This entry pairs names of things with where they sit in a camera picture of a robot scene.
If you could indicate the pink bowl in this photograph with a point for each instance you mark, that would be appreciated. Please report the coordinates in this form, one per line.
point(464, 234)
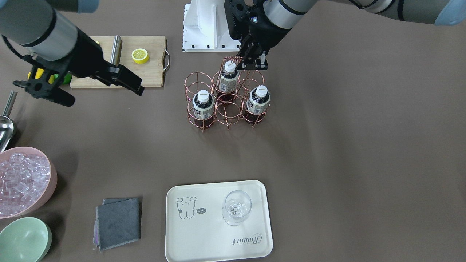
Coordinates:
point(49, 189)

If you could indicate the half lemon slice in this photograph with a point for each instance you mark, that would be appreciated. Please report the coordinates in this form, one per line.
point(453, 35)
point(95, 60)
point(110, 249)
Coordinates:
point(140, 56)

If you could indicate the metal ice scoop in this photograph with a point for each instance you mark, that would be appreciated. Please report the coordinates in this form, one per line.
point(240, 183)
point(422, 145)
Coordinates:
point(7, 126)

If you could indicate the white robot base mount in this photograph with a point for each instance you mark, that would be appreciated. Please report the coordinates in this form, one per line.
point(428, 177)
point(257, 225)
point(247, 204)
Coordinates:
point(205, 28)

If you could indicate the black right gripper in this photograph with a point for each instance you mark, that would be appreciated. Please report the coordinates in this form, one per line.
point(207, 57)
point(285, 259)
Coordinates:
point(84, 51)

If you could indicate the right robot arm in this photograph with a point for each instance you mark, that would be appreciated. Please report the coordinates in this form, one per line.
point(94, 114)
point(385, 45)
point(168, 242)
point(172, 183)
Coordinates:
point(23, 20)

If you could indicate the cream serving tray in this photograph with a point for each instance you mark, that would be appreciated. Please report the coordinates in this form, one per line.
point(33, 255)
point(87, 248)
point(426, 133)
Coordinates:
point(198, 229)

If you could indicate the clear wine glass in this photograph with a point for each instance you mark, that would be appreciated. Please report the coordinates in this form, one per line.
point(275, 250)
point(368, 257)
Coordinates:
point(236, 207)

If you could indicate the green bowl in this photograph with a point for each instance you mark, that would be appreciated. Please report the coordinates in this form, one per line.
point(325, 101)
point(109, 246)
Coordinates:
point(27, 239)

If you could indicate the grey folded cloth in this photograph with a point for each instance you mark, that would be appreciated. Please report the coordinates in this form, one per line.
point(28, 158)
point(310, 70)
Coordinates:
point(117, 222)

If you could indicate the clear ice cubes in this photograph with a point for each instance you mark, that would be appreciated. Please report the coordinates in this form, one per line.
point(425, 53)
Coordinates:
point(24, 178)

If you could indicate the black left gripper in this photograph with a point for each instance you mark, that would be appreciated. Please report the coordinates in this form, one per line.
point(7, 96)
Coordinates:
point(260, 33)

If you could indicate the copper wire bottle basket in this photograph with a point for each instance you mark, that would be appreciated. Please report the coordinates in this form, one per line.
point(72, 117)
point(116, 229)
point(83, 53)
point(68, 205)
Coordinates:
point(226, 113)

